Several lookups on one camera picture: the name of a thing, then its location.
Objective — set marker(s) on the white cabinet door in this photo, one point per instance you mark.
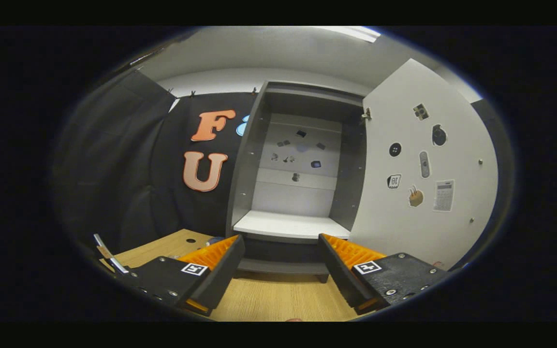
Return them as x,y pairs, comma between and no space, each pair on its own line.
433,232

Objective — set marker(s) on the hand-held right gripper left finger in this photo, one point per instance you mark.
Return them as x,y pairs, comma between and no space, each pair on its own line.
223,278

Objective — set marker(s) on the grey cabinet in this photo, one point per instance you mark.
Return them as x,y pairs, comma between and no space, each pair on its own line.
288,198

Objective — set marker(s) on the black backdrop cloth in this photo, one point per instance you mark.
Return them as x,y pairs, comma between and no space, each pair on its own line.
114,159

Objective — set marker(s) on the penguin plush toy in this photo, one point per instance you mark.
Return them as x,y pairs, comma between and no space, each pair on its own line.
214,240

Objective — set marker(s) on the metal door hinge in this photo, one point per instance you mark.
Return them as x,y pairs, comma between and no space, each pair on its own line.
366,114

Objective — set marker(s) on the wide ceiling light panel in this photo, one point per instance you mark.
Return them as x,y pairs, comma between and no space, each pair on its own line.
353,33

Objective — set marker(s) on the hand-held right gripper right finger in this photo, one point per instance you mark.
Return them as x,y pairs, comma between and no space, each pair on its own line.
339,280

